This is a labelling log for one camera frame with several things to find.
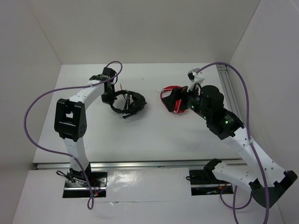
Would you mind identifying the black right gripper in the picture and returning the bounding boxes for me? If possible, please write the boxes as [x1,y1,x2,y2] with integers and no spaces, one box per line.
[161,80,210,120]

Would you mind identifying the black headset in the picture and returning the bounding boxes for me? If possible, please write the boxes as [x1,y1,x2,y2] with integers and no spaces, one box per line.
[109,90,147,119]

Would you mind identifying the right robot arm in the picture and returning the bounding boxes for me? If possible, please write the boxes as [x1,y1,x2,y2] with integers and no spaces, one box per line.
[162,85,298,208]

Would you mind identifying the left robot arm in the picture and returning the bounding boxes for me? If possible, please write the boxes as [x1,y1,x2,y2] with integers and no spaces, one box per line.
[54,67,116,186]

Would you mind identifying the red headphones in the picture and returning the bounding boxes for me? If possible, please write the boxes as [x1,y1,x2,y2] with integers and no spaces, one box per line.
[159,85,187,114]

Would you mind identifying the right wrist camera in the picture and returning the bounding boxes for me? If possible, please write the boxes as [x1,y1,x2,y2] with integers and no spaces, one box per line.
[187,68,205,92]

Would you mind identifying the aluminium right side rail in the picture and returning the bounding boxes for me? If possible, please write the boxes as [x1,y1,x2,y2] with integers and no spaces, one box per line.
[216,65,243,121]

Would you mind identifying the aluminium front table rail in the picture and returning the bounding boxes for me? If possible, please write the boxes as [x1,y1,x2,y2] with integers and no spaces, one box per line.
[36,159,246,170]

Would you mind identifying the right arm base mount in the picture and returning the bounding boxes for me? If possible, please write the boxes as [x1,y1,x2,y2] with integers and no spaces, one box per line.
[186,170,233,196]

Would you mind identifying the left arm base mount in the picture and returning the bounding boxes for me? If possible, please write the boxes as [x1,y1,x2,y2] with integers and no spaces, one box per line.
[56,170,107,198]

